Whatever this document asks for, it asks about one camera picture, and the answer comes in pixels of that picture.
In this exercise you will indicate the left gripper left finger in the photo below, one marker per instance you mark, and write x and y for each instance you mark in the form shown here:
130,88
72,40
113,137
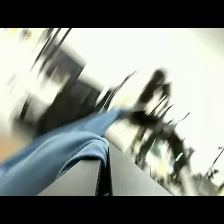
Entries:
78,181

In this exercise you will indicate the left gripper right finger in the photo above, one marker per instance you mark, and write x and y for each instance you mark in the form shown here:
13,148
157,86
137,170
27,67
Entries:
133,180

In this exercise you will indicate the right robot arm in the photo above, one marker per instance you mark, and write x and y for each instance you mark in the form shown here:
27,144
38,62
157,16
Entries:
156,100

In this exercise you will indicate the blue garment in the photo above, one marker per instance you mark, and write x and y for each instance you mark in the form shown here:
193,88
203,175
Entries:
56,150

